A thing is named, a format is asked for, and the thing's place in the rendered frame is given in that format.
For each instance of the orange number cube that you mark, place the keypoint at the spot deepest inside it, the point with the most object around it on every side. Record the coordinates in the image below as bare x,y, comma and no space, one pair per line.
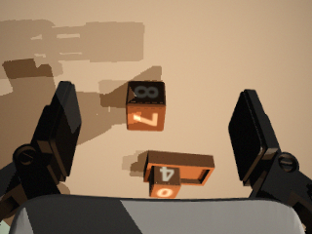
164,182
146,106

